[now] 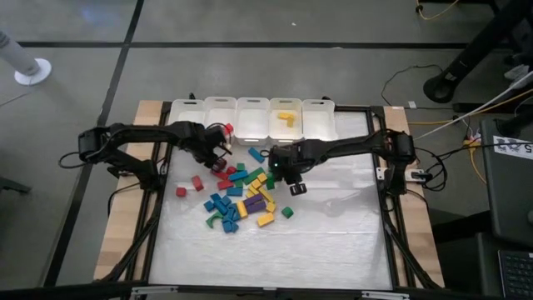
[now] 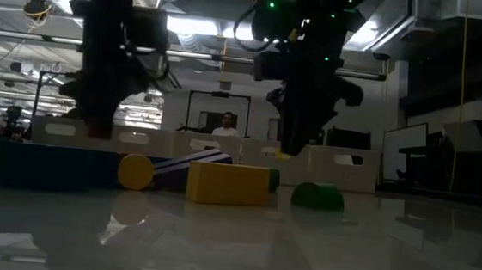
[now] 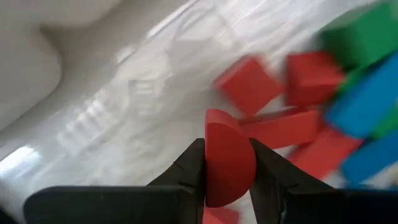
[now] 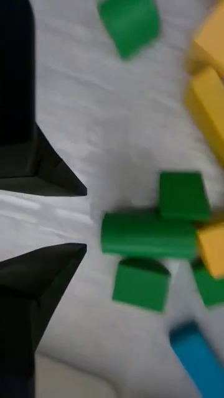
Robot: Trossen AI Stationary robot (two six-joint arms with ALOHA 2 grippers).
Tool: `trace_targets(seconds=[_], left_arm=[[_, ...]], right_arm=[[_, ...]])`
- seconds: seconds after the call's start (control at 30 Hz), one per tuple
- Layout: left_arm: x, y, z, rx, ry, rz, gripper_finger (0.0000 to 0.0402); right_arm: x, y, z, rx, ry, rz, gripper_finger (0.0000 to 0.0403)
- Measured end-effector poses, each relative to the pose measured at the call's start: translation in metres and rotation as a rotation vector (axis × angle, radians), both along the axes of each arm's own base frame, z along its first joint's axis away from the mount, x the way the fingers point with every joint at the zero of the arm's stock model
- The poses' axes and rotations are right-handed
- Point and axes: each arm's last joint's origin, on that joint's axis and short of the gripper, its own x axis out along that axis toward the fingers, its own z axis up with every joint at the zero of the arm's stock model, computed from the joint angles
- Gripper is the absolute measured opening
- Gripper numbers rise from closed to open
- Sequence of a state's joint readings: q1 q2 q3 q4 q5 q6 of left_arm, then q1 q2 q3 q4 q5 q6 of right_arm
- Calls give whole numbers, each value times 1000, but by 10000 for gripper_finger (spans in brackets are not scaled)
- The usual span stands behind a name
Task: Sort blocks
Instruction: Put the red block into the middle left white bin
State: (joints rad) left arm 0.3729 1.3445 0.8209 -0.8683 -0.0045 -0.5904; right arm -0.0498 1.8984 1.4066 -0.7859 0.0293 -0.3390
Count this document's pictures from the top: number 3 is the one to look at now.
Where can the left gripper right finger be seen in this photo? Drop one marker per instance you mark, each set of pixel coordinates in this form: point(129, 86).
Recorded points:
point(311, 205)

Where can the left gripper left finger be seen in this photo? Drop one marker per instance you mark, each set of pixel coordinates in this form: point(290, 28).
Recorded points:
point(124, 205)

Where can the long red wooden block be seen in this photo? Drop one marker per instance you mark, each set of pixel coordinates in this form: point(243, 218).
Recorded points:
point(281, 129)

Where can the red wooden cube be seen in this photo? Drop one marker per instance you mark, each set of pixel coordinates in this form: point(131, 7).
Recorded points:
point(248, 85)
point(220, 216)

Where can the red half-round block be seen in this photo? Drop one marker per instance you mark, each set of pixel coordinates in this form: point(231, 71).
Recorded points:
point(230, 161)

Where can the long green wooden block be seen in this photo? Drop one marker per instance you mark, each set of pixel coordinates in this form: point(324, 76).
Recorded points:
point(390, 124)

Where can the blue wooden block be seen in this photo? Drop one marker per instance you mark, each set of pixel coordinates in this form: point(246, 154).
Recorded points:
point(363, 102)
point(370, 158)

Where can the green wooden cube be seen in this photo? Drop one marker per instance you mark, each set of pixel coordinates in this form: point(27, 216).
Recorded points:
point(362, 34)

